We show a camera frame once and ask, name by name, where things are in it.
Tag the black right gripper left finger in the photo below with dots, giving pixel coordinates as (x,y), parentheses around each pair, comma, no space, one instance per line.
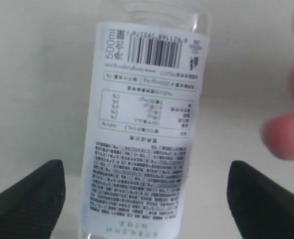
(30,208)

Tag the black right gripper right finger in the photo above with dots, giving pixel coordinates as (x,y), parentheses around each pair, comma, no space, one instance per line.
(261,208)

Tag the clear bottle white nutrition label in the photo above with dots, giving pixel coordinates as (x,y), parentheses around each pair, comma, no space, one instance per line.
(148,67)

